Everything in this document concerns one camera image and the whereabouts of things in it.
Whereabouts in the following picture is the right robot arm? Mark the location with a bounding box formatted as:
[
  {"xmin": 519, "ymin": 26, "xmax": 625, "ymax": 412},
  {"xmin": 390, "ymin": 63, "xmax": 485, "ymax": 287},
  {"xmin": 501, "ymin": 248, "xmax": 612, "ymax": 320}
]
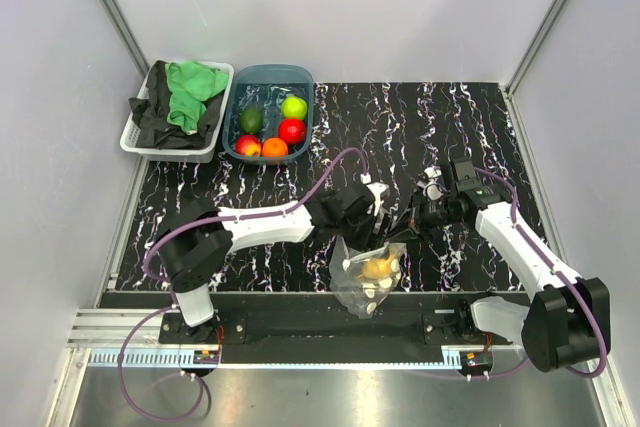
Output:
[{"xmin": 386, "ymin": 159, "xmax": 611, "ymax": 379}]

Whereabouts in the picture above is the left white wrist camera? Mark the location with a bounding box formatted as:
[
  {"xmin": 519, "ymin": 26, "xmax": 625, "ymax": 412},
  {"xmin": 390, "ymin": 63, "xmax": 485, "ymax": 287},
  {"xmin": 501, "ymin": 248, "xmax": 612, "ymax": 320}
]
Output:
[{"xmin": 360, "ymin": 174, "xmax": 390, "ymax": 216}]

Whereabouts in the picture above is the red fake apple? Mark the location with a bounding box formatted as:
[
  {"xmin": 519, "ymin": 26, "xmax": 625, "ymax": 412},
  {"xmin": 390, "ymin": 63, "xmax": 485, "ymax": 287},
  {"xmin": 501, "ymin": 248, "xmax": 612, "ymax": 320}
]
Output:
[{"xmin": 278, "ymin": 118, "xmax": 307, "ymax": 145}]

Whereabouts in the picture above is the green fake apple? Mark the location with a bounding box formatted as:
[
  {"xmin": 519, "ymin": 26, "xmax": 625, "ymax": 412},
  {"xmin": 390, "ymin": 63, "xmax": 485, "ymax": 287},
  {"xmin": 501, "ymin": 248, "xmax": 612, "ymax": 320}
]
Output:
[{"xmin": 281, "ymin": 96, "xmax": 308, "ymax": 121}]

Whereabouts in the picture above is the clear polka dot zip bag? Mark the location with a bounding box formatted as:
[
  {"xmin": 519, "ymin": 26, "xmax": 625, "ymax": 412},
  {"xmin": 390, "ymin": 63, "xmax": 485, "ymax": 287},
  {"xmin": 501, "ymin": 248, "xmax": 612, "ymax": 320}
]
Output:
[{"xmin": 328, "ymin": 196, "xmax": 408, "ymax": 319}]

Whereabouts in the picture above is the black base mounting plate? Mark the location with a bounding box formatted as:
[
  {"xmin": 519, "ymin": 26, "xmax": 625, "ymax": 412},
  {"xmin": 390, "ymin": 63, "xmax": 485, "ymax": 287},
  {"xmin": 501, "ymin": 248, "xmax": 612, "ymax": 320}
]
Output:
[{"xmin": 159, "ymin": 292, "xmax": 505, "ymax": 367}]

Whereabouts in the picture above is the left aluminium frame post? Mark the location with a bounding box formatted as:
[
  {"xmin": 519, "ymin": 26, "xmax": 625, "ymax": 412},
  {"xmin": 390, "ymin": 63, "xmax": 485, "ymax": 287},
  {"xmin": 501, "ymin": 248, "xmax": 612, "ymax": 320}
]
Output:
[{"xmin": 99, "ymin": 0, "xmax": 150, "ymax": 76}]

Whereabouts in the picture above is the blue translucent plastic tub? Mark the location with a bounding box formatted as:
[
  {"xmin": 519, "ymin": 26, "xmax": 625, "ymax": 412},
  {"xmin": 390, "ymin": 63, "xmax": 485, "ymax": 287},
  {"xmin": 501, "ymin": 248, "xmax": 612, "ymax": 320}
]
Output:
[{"xmin": 221, "ymin": 64, "xmax": 314, "ymax": 165}]

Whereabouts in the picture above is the orange fake fruit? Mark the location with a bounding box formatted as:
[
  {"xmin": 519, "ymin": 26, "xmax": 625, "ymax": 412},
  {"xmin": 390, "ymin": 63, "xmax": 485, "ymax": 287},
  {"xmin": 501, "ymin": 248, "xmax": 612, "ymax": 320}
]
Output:
[{"xmin": 261, "ymin": 137, "xmax": 289, "ymax": 158}]

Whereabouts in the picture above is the black cloth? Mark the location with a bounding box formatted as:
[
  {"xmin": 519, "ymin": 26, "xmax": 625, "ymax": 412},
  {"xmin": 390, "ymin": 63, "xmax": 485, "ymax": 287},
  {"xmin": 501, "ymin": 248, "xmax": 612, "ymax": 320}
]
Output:
[{"xmin": 129, "ymin": 60, "xmax": 226, "ymax": 150}]

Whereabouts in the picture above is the right aluminium frame post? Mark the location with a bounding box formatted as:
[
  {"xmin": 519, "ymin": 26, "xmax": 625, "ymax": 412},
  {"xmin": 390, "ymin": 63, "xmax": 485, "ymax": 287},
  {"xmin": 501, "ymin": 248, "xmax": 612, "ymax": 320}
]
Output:
[{"xmin": 505, "ymin": 0, "xmax": 602, "ymax": 96}]

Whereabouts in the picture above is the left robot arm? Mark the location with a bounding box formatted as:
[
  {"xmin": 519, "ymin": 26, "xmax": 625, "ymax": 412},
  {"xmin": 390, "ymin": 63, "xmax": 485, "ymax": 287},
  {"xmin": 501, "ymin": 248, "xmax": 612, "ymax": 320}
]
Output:
[{"xmin": 154, "ymin": 182, "xmax": 389, "ymax": 343}]

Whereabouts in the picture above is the red yellow fake peach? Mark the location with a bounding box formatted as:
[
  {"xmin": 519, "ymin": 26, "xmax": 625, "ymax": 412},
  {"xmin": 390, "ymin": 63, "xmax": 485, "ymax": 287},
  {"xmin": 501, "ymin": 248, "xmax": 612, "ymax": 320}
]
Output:
[{"xmin": 235, "ymin": 135, "xmax": 262, "ymax": 157}]

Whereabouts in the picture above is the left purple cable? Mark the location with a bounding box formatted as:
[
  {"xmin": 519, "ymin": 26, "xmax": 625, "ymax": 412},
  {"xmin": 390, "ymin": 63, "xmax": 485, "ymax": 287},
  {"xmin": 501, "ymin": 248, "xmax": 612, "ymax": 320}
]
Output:
[{"xmin": 117, "ymin": 147, "xmax": 372, "ymax": 421}]

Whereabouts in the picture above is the yellow fake lemon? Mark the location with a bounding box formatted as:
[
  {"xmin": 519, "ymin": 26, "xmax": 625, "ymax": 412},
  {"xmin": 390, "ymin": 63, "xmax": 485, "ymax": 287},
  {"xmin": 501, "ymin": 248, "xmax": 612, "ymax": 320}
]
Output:
[{"xmin": 360, "ymin": 258, "xmax": 393, "ymax": 280}]

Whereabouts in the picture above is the green cloth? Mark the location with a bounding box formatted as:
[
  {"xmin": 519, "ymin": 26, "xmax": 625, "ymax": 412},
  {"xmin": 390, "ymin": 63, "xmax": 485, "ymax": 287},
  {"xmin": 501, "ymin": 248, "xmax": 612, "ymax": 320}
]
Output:
[{"xmin": 165, "ymin": 61, "xmax": 229, "ymax": 135}]

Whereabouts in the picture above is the dark green fake avocado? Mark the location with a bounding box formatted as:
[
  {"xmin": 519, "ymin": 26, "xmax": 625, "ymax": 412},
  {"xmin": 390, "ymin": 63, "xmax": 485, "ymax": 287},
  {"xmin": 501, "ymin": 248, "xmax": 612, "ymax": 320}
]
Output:
[{"xmin": 240, "ymin": 107, "xmax": 263, "ymax": 135}]

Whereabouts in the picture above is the slotted cable duct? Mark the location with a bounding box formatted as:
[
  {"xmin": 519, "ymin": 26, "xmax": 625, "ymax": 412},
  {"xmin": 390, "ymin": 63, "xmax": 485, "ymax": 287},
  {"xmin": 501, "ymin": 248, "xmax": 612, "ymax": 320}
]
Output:
[{"xmin": 89, "ymin": 348, "xmax": 462, "ymax": 370}]

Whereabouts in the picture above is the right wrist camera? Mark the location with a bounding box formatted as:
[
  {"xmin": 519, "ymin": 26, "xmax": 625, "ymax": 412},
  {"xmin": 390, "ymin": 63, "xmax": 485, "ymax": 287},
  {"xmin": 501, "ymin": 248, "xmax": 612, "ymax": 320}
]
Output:
[{"xmin": 418, "ymin": 166, "xmax": 446, "ymax": 201}]

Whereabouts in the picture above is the white plastic basket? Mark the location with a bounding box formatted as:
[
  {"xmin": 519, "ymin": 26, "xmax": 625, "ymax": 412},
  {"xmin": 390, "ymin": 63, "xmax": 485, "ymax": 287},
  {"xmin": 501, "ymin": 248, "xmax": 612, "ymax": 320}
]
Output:
[{"xmin": 120, "ymin": 60, "xmax": 234, "ymax": 163}]

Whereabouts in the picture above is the aluminium frame post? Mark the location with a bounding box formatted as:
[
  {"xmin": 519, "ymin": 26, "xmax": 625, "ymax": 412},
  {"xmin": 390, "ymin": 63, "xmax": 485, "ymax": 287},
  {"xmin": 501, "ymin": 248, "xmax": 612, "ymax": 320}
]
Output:
[
  {"xmin": 505, "ymin": 0, "xmax": 602, "ymax": 96},
  {"xmin": 99, "ymin": 0, "xmax": 150, "ymax": 76}
]

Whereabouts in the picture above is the purple cable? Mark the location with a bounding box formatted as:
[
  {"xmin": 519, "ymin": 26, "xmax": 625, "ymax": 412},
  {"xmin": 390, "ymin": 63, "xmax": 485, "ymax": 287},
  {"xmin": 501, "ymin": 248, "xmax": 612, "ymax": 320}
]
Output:
[
  {"xmin": 117, "ymin": 147, "xmax": 372, "ymax": 421},
  {"xmin": 414, "ymin": 166, "xmax": 610, "ymax": 381}
]

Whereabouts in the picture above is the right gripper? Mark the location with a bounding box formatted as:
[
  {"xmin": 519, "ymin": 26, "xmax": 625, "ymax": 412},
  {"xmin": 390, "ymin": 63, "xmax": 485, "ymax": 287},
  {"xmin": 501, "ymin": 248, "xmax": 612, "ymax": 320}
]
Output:
[{"xmin": 384, "ymin": 189, "xmax": 462, "ymax": 244}]

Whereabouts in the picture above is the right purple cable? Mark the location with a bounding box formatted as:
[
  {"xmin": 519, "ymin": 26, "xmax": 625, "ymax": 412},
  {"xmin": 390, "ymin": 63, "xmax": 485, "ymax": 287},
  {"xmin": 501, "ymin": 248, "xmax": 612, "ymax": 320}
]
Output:
[{"xmin": 414, "ymin": 166, "xmax": 610, "ymax": 381}]

